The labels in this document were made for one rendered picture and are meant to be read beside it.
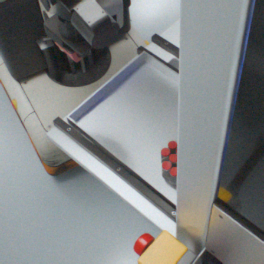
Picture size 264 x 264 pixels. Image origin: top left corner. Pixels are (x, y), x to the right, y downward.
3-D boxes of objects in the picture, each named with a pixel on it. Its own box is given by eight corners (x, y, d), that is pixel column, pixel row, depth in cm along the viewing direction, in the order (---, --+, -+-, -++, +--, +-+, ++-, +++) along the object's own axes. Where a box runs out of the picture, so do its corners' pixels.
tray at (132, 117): (254, 134, 109) (256, 126, 106) (180, 215, 98) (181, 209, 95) (144, 59, 121) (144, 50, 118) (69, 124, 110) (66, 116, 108)
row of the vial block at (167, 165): (218, 127, 110) (220, 116, 106) (167, 181, 102) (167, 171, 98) (211, 122, 110) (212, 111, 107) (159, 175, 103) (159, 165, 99)
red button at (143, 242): (162, 248, 85) (162, 241, 81) (147, 266, 83) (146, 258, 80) (146, 234, 86) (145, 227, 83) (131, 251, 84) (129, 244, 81)
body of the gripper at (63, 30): (82, 60, 87) (79, 35, 80) (43, 29, 89) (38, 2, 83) (107, 40, 89) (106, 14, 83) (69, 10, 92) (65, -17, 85)
